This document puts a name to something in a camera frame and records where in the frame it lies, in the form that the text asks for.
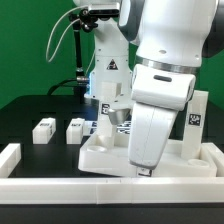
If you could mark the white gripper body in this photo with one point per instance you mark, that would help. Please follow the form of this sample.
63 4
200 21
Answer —
150 129

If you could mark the white desk top tray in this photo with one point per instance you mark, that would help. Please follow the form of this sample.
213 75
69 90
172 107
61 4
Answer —
109 156

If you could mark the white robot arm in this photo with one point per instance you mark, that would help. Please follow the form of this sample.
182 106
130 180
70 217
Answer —
172 38

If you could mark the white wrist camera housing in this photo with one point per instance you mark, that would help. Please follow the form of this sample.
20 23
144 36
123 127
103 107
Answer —
162 89

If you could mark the white right barrier wall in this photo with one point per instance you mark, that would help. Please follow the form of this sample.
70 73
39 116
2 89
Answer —
217 156

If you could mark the white barrier wall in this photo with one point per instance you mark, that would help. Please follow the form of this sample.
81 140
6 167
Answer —
111 190
9 158
217 156

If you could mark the white front barrier wall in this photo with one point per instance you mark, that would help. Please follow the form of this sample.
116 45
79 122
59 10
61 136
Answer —
111 190

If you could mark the black camera stand pole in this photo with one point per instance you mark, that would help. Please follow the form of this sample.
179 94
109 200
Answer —
81 78

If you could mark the white left barrier wall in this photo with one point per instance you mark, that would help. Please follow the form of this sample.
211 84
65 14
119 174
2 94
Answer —
9 158

